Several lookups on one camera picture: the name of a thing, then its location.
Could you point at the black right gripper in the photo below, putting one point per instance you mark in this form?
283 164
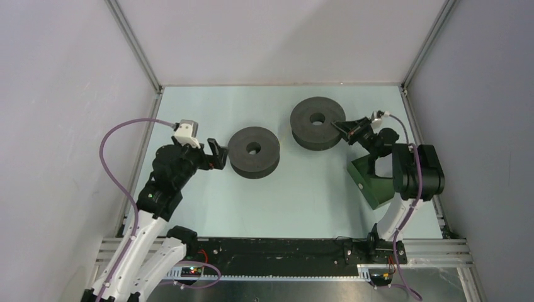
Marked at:
351 129

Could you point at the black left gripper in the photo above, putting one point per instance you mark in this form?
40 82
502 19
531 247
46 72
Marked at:
218 158

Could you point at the dark grey spool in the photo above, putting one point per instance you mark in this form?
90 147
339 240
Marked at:
311 123
254 152

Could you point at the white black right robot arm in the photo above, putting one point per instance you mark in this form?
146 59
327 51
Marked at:
404 175

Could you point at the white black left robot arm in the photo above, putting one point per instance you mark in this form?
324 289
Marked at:
130 275

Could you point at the green tray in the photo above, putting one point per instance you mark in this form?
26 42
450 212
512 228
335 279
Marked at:
376 190

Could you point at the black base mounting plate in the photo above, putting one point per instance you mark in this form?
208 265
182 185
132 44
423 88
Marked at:
309 256

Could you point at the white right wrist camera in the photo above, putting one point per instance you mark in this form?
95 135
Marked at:
377 118

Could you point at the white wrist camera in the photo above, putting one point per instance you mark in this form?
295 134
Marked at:
185 133
377 118

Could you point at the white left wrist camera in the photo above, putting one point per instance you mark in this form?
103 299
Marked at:
185 133

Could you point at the left aluminium frame post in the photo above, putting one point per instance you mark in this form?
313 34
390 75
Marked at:
125 27

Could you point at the aluminium frame post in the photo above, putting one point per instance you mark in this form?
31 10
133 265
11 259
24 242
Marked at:
438 24
125 27

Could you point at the white slotted cable duct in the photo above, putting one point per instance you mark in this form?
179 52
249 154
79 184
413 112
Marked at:
196 274

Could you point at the right aluminium frame post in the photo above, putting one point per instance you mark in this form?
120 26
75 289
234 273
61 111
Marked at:
438 24

